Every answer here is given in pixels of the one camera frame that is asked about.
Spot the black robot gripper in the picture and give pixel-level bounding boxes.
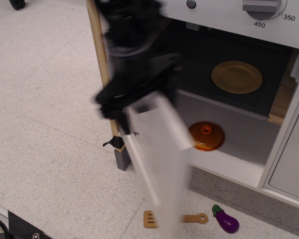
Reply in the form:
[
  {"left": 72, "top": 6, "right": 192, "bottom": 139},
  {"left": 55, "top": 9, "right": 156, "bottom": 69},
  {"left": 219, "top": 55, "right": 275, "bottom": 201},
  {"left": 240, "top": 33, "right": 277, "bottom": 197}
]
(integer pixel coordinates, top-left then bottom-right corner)
[{"left": 95, "top": 0, "right": 181, "bottom": 135}]

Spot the white oven door with window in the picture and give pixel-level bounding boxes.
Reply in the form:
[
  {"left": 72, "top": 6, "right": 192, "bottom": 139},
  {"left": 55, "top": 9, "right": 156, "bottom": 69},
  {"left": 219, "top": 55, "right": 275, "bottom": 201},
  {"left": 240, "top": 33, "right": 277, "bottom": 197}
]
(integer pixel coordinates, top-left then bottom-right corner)
[{"left": 122, "top": 92, "right": 191, "bottom": 239}]

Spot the white toy kitchen oven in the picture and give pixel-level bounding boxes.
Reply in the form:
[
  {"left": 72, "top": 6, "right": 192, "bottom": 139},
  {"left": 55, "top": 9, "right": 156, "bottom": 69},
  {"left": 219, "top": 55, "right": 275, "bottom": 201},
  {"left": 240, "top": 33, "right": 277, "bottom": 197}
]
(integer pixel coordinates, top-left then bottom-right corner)
[{"left": 87, "top": 0, "right": 299, "bottom": 207}]

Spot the dark grey oven tray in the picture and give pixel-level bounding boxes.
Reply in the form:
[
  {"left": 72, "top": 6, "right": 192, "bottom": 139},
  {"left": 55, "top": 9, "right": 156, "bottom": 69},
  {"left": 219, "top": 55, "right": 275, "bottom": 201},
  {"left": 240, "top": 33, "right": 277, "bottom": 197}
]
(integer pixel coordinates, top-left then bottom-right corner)
[{"left": 155, "top": 20, "right": 293, "bottom": 117}]

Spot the black tape strip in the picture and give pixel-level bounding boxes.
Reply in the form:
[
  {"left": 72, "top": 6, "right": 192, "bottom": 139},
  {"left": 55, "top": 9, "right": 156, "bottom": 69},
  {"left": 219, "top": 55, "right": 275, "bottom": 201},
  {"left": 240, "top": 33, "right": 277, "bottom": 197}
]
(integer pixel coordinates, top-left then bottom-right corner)
[{"left": 103, "top": 136, "right": 124, "bottom": 149}]

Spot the grey plastic leg foot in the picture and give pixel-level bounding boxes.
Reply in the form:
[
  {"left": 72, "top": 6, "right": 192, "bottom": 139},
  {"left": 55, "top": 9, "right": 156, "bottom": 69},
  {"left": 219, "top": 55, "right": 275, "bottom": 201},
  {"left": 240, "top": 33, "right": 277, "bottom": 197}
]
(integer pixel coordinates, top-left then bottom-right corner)
[{"left": 114, "top": 148, "right": 131, "bottom": 171}]

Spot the orange plastic pot lid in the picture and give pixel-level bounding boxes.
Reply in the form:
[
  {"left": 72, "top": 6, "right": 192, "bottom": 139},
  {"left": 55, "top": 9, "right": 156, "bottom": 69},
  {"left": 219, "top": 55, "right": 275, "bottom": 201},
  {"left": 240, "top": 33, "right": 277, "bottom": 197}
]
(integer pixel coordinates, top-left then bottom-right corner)
[{"left": 188, "top": 121, "right": 225, "bottom": 151}]

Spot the wooden slotted spatula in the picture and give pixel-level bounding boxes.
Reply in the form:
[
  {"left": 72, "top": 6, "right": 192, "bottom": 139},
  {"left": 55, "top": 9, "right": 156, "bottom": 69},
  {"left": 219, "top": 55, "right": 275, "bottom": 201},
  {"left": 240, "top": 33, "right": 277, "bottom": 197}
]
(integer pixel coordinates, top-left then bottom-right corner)
[{"left": 143, "top": 210, "right": 208, "bottom": 229}]

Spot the yellow plastic plate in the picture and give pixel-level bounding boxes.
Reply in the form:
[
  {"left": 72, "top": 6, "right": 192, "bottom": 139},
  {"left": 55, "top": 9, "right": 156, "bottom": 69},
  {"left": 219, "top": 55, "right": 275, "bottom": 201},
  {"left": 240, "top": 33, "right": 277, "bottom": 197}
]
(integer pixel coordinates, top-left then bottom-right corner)
[{"left": 211, "top": 61, "right": 263, "bottom": 94}]

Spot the small grey round button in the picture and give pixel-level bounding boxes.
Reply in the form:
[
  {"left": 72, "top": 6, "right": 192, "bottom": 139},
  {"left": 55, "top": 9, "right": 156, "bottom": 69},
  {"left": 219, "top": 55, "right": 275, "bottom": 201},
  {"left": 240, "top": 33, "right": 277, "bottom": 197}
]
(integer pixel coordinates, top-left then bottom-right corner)
[{"left": 186, "top": 0, "right": 196, "bottom": 9}]

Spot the purple toy eggplant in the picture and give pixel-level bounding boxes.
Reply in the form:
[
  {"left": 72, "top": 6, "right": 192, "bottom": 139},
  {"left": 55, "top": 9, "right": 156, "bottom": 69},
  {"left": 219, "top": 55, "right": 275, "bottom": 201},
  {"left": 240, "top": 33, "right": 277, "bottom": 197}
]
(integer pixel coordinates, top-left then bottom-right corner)
[{"left": 212, "top": 205, "right": 240, "bottom": 234}]

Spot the black caster wheel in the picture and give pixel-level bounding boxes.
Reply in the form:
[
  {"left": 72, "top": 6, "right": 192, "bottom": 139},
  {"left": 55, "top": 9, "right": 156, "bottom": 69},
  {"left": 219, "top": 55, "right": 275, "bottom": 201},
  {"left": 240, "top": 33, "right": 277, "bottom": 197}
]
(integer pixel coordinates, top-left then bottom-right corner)
[{"left": 9, "top": 0, "right": 25, "bottom": 10}]

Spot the grey temperature knob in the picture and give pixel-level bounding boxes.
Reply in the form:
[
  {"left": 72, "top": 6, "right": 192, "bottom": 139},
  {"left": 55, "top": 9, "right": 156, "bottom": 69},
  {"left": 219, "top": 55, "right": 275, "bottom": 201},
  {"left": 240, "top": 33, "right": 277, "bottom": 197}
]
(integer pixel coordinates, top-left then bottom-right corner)
[{"left": 242, "top": 0, "right": 281, "bottom": 20}]

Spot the white cabinet door right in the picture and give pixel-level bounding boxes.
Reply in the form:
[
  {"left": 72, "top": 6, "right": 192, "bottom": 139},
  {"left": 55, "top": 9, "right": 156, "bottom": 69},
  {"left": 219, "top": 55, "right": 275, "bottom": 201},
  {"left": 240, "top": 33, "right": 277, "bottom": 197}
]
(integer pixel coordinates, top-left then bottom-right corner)
[{"left": 265, "top": 112, "right": 299, "bottom": 201}]

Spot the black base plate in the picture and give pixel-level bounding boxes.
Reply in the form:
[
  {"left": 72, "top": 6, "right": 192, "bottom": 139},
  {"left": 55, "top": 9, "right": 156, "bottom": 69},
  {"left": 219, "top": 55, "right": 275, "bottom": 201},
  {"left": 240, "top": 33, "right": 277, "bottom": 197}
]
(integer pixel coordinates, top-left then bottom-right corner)
[{"left": 8, "top": 211, "right": 52, "bottom": 239}]

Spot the black cable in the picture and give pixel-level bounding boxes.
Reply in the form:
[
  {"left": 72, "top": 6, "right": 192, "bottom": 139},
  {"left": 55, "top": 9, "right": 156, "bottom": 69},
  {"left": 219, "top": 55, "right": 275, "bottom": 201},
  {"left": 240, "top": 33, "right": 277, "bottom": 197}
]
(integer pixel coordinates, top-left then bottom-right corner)
[{"left": 0, "top": 216, "right": 12, "bottom": 239}]

